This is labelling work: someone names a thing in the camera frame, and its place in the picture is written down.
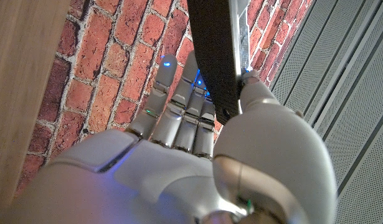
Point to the black stapler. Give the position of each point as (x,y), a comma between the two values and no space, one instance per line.
(216,46)

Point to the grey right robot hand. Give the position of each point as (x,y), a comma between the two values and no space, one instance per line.
(166,180)

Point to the red brick print backdrop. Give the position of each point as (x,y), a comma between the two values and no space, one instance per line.
(116,56)

